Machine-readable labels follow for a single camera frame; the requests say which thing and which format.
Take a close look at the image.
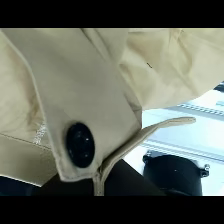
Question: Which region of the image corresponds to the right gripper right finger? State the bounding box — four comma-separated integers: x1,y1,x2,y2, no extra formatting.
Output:
102,158,166,197

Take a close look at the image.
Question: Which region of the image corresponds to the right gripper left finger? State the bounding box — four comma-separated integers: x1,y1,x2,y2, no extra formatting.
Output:
34,172,96,197

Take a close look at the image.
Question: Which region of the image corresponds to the beige trench coat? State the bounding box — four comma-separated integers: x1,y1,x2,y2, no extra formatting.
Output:
0,28,224,197

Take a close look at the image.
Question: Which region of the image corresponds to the silver frame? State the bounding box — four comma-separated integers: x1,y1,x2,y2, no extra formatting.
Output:
141,99,224,164

